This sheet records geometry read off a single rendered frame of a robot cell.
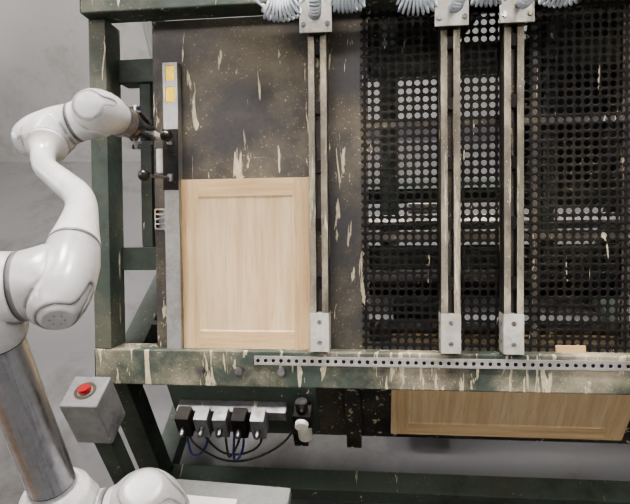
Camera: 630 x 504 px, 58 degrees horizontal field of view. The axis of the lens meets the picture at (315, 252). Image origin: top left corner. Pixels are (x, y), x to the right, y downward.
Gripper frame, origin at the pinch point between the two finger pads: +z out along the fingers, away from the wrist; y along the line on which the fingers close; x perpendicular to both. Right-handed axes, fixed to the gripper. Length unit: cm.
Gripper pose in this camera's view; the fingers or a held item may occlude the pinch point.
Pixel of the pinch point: (153, 134)
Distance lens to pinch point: 185.8
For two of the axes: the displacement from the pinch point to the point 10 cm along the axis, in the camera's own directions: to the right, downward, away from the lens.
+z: 1.1, -0.3, 9.9
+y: 0.1, 10.0, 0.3
